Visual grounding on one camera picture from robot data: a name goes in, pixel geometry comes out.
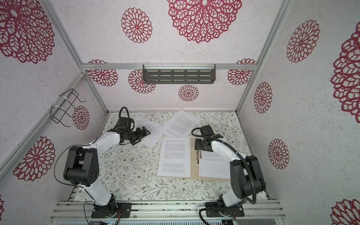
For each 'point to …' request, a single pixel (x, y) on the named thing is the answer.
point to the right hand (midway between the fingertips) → (201, 143)
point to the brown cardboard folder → (195, 168)
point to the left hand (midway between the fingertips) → (146, 137)
